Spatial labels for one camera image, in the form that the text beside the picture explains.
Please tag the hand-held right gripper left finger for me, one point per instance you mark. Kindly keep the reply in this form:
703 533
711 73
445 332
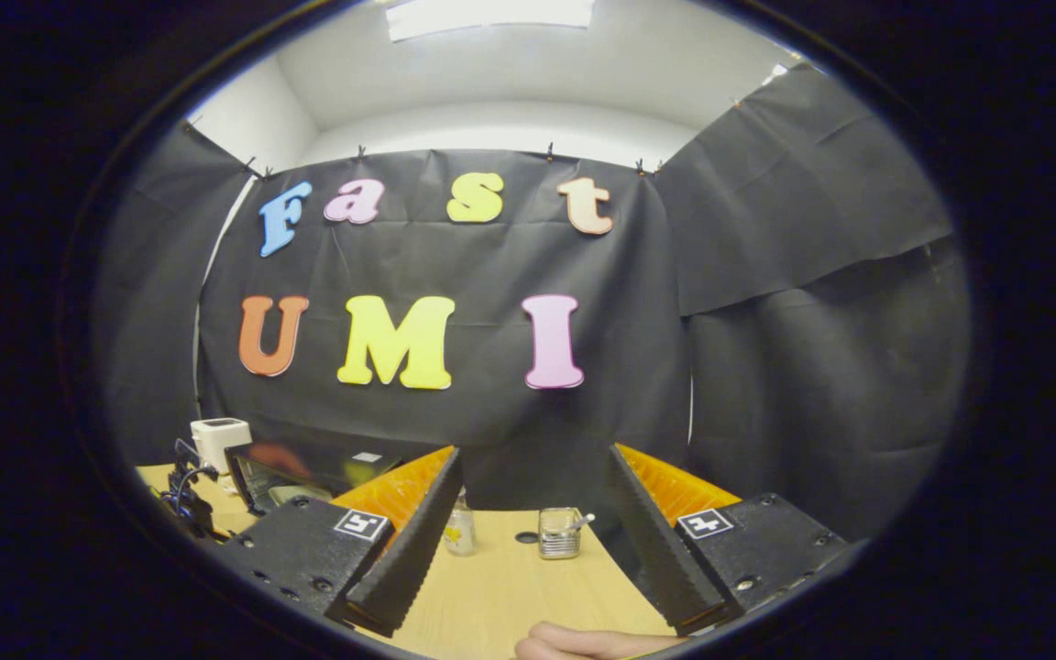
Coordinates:
409 559

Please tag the metal spoon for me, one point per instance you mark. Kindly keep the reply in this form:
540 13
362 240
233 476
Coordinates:
583 521

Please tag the white toaster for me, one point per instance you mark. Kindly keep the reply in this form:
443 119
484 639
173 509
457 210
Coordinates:
216 440

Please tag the metal mesh utensil holder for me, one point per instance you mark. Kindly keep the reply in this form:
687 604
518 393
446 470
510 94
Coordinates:
560 536

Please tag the black backdrop cloth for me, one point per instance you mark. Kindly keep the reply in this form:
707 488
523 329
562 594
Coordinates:
766 321

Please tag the large ceiling light panel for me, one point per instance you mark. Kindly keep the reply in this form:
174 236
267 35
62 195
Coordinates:
491 16

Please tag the black electric oven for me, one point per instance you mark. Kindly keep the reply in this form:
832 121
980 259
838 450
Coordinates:
317 472

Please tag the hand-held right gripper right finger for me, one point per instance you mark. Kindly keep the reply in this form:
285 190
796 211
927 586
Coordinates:
661 550

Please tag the small ceiling light panel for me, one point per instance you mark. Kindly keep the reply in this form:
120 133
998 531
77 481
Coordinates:
775 73

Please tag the small black disc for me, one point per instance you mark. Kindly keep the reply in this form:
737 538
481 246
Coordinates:
527 538

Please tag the clear drink bottle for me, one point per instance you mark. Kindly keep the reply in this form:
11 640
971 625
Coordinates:
460 532

